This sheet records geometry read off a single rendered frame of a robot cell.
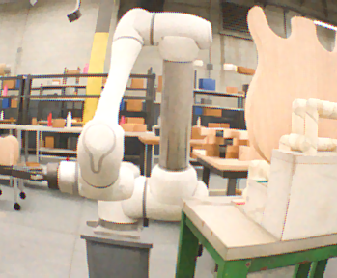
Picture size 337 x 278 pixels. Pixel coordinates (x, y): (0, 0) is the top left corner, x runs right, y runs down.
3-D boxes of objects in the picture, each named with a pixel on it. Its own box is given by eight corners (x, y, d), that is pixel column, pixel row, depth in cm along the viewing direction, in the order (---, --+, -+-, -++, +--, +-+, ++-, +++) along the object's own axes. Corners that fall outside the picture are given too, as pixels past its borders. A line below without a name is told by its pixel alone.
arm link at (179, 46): (148, 207, 179) (206, 209, 177) (143, 226, 164) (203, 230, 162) (154, 11, 152) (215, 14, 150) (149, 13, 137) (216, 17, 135)
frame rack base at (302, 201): (280, 242, 77) (294, 154, 76) (259, 227, 92) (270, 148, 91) (368, 227, 80) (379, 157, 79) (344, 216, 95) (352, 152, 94)
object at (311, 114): (306, 154, 78) (309, 105, 77) (300, 152, 81) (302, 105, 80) (318, 154, 78) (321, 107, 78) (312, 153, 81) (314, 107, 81)
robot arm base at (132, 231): (90, 222, 179) (89, 209, 179) (143, 229, 179) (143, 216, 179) (83, 232, 161) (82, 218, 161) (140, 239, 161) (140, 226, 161)
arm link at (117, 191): (79, 169, 127) (77, 147, 115) (133, 173, 129) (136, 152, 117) (79, 203, 122) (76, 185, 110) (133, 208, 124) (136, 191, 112)
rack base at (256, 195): (261, 227, 91) (267, 186, 91) (242, 213, 108) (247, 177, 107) (345, 216, 95) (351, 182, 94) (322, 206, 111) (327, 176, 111)
